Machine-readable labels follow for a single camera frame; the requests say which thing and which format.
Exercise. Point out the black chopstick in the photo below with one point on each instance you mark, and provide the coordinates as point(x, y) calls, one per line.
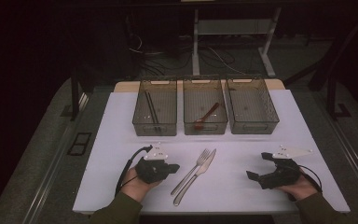
point(154, 109)
point(150, 109)

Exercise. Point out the white metal desk frame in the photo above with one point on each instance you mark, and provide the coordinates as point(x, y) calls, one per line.
point(233, 27)

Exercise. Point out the brown wooden spoon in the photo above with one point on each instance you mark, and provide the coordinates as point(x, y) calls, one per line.
point(208, 114)

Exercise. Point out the smoky clear plastic bin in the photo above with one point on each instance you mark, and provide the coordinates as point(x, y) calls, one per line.
point(166, 109)
point(199, 99)
point(251, 109)

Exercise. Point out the metal floor rail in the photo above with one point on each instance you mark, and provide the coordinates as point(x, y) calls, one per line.
point(357, 168)
point(48, 183)

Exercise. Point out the steel fork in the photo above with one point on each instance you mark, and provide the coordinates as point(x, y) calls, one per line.
point(202, 157)

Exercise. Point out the person's right hand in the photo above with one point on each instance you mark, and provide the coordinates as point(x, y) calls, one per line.
point(303, 188)

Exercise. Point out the steel table knife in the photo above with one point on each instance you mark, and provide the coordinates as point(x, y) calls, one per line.
point(203, 169)

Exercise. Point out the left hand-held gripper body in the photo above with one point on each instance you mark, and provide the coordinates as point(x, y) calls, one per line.
point(152, 171)

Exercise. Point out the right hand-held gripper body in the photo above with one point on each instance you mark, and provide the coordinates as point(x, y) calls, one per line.
point(282, 177)

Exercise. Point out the white table mat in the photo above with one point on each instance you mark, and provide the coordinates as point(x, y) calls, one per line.
point(230, 193)

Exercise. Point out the person's left hand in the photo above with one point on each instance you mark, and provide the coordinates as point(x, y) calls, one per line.
point(136, 188)

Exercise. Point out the black metal stand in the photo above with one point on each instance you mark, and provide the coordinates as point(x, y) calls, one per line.
point(332, 96)
point(74, 93)

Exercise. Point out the black floor socket frame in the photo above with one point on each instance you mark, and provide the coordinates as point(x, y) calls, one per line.
point(74, 149)

